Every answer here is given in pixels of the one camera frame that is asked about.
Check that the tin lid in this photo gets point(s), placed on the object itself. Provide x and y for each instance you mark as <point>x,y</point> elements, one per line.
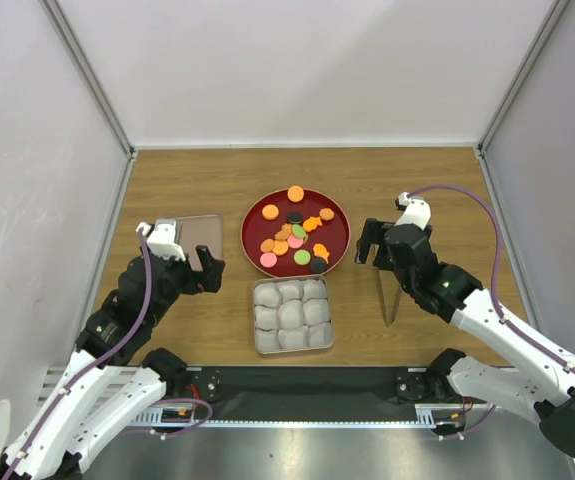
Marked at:
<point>201,230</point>

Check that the tan round biscuit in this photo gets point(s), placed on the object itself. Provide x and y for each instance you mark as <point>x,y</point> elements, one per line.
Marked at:
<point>295,194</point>

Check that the black sandwich cookie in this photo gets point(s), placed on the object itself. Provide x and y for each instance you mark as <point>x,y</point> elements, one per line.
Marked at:
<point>295,217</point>
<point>318,265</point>

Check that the orange round cookie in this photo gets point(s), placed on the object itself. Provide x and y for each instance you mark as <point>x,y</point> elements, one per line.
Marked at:
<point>267,246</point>
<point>270,212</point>

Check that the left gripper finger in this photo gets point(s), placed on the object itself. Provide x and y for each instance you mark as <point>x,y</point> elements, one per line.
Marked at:
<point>210,277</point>
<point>167,231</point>

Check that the orange round cookie left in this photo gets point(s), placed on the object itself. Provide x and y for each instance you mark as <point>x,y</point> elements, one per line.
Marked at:
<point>267,246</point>

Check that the pink sandwich cookie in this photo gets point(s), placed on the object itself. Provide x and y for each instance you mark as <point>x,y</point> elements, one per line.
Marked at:
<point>294,242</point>
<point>268,259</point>

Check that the metal tongs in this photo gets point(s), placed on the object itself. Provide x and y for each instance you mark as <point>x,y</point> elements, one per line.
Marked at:
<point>390,295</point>

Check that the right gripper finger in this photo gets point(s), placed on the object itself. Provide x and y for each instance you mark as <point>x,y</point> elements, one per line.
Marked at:
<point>382,259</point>
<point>370,236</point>

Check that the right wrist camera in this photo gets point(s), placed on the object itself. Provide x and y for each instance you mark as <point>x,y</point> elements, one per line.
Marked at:
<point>414,211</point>

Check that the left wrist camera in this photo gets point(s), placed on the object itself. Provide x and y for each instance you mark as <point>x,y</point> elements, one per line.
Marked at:
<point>164,251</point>

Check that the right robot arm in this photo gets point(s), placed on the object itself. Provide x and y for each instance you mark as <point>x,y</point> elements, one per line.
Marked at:
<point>541,387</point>

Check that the black sandwich cookie top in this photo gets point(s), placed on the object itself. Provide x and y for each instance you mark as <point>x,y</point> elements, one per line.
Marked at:
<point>295,217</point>

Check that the pink sandwich cookie lower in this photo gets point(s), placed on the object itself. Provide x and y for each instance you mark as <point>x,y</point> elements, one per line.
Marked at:
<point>268,259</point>

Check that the pink sandwich cookie middle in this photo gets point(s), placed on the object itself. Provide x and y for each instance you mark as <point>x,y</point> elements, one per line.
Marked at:
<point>294,242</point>

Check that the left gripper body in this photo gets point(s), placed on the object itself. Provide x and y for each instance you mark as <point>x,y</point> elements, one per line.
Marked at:
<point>181,279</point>

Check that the green sandwich cookie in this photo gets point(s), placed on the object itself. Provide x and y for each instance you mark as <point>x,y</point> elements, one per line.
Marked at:
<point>298,231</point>
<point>302,257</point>

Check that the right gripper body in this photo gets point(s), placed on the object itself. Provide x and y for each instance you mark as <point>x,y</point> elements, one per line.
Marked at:
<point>407,281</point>

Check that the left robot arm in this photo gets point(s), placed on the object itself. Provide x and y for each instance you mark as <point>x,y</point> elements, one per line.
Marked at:
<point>72,427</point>

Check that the red round tray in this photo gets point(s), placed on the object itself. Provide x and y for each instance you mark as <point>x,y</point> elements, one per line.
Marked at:
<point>334,234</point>

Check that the square cookie tin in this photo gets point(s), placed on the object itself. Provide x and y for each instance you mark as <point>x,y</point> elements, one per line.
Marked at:
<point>276,281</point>

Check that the orange leaf cookie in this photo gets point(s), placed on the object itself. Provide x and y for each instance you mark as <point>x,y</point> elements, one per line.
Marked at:
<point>284,233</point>

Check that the orange fish cookie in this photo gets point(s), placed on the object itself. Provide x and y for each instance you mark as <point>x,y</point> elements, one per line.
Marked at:
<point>312,223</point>
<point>321,251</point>

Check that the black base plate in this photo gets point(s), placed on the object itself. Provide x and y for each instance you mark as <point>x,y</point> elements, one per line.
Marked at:
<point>320,393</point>

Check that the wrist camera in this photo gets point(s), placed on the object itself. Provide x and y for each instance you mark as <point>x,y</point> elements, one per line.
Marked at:
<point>164,251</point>
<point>414,211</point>

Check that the black sandwich cookie lower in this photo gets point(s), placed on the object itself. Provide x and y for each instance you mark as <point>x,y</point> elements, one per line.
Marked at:
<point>318,265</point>

